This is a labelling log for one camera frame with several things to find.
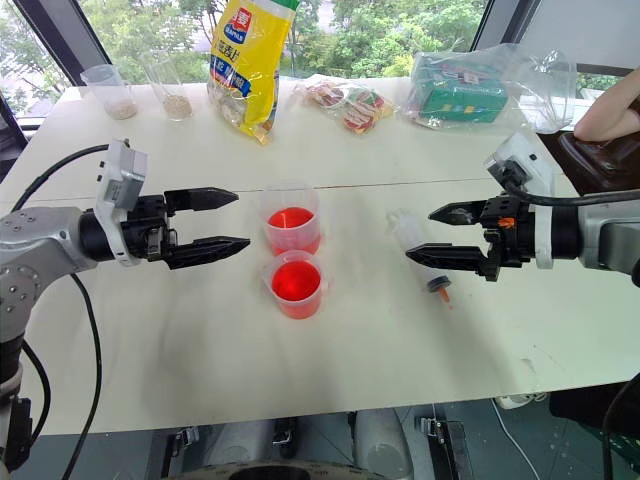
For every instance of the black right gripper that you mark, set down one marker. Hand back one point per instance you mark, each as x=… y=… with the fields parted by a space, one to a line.
x=515 y=235

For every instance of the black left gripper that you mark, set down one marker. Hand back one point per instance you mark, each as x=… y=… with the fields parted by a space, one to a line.
x=145 y=227

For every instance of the dark rounded robot base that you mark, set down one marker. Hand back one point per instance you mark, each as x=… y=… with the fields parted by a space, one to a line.
x=260 y=472

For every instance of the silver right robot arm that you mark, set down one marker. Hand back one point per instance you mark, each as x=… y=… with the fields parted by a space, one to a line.
x=610 y=235

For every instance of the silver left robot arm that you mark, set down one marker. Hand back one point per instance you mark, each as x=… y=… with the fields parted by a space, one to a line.
x=35 y=240

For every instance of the person bare forearm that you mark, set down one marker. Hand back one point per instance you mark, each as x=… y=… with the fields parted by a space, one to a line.
x=610 y=115

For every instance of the clear plastic syringe orange tip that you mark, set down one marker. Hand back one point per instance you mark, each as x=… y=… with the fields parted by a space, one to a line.
x=407 y=230

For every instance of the cup with red liquid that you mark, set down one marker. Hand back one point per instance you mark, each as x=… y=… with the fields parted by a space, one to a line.
x=290 y=225
x=296 y=285

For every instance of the clear beaker with beige grains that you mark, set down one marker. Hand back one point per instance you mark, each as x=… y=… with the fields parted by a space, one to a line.
x=175 y=100

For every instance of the green cardboard box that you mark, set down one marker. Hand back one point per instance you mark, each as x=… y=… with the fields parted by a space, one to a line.
x=460 y=97

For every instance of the clear beaker with pink grains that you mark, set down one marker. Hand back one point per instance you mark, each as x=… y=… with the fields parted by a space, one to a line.
x=117 y=97

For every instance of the dark brown leather chair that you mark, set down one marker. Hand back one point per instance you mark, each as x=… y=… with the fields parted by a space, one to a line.
x=595 y=160

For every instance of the clear bag of red candies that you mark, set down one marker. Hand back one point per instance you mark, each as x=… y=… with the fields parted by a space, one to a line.
x=357 y=107

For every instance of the yellow snack bag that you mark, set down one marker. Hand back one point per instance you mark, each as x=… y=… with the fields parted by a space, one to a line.
x=250 y=65

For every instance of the green box in plastic bag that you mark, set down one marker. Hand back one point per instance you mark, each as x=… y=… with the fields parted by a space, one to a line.
x=535 y=75

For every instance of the silver rounded robot leg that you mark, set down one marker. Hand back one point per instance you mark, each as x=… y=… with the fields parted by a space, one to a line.
x=382 y=445

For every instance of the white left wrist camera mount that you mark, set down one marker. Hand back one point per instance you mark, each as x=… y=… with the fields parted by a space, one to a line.
x=125 y=172

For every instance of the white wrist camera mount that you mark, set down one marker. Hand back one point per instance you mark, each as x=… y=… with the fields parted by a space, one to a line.
x=522 y=160
x=125 y=172

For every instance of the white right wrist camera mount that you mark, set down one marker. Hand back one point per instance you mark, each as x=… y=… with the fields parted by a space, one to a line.
x=522 y=160

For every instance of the metal table bracket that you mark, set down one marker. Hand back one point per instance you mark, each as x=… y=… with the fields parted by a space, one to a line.
x=432 y=429
x=283 y=431
x=184 y=440

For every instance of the dark window frame bar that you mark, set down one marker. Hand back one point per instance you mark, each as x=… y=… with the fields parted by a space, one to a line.
x=505 y=22
x=65 y=35

